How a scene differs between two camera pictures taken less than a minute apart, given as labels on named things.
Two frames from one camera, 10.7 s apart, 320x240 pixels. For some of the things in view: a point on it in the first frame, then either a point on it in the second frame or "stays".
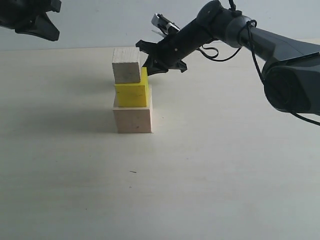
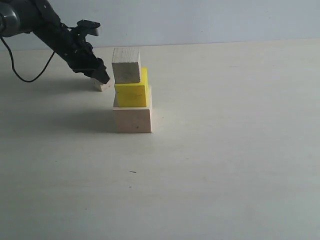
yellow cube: [134, 94] stays
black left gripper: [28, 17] to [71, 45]
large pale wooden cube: [135, 119] stays
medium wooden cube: [126, 64] stays
